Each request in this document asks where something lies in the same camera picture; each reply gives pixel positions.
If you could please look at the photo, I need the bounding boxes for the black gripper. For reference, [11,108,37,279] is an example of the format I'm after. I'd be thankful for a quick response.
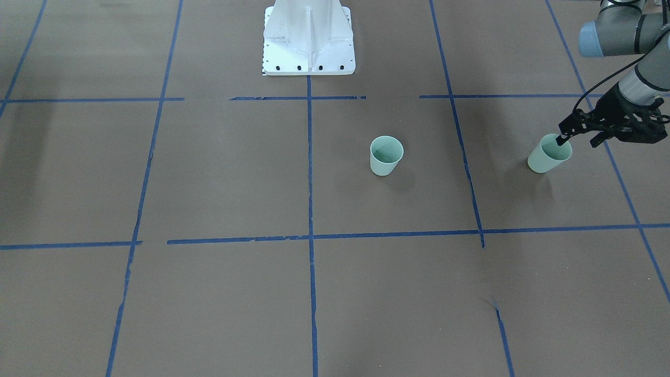
[556,85,668,148]

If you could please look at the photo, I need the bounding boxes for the green cup moved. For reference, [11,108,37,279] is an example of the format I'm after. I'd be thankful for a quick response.
[527,134,573,173]

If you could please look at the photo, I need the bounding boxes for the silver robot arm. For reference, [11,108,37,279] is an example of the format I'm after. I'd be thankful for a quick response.
[556,1,669,148]

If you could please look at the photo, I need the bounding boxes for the green cup on table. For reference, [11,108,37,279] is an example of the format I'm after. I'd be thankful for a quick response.
[370,135,404,176]

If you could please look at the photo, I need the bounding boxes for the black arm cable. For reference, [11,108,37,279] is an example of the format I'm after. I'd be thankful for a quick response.
[572,26,670,122]

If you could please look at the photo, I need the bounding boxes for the white pedestal column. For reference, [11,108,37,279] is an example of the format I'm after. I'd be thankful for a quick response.
[262,1,356,76]

